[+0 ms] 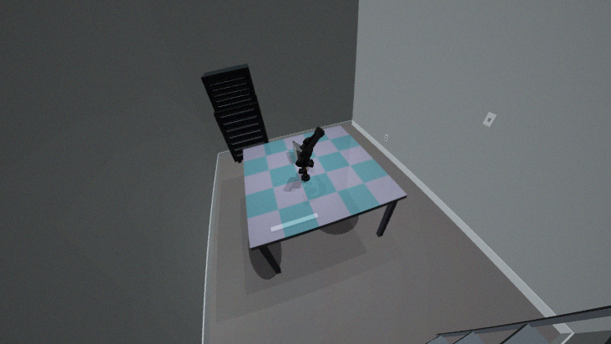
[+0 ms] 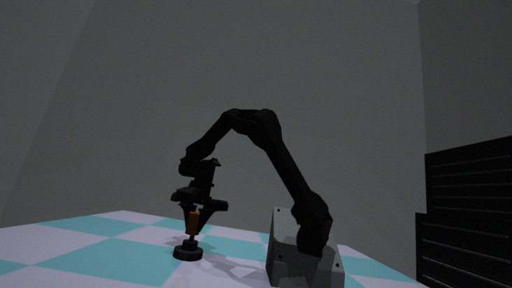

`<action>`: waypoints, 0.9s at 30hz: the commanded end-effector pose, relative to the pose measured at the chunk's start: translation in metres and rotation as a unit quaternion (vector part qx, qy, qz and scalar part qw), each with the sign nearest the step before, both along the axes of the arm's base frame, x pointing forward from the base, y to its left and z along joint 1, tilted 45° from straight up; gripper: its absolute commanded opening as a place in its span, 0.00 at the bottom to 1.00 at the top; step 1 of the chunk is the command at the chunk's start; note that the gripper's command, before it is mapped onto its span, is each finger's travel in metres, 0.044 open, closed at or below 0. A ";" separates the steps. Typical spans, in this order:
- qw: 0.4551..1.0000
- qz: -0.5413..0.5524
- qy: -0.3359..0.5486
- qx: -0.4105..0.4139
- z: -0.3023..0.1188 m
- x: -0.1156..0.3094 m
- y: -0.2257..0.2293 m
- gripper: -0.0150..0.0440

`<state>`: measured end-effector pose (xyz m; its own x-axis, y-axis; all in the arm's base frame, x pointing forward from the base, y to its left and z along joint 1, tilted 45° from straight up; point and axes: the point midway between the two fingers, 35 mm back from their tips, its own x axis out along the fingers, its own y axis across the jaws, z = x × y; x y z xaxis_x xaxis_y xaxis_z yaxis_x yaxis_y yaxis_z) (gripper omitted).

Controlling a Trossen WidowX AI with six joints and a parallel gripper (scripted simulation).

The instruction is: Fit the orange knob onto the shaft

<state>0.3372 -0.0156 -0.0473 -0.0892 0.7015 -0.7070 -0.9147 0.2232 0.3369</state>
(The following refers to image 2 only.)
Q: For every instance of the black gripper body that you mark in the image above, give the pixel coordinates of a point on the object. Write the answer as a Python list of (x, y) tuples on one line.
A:
[(207, 202)]

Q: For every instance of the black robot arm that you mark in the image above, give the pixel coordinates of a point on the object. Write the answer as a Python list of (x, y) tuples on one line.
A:
[(264, 130)]

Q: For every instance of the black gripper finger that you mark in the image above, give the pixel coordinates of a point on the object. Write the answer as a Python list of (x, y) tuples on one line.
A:
[(203, 217), (187, 210)]

